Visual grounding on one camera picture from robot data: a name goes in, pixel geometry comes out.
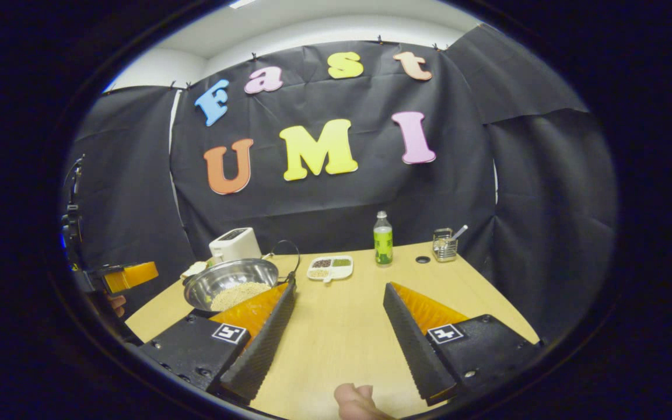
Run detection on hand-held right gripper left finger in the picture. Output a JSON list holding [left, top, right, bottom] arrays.
[[139, 280, 297, 406]]

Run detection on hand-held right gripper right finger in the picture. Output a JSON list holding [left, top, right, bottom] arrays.
[[383, 281, 542, 407]]

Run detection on stainless steel pot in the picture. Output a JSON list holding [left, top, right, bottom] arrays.
[[183, 258, 281, 313]]

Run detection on black equipment stand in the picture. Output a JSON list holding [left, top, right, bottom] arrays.
[[61, 155, 87, 266]]

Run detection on pile of soybeans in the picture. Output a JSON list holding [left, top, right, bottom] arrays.
[[210, 282, 272, 312]]

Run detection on white divided dish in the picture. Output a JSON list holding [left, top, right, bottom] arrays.
[[307, 255, 354, 283]]

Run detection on white toaster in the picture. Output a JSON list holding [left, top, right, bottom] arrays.
[[209, 227, 263, 263]]

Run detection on green label bottle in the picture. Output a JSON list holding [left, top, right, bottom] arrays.
[[373, 211, 394, 266]]

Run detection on black backdrop cloth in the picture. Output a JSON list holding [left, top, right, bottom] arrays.
[[62, 23, 620, 345]]

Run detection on black power cable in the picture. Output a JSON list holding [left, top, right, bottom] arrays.
[[263, 239, 302, 286]]

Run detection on metal wire utensil holder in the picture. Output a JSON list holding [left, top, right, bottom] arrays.
[[433, 228, 459, 263]]

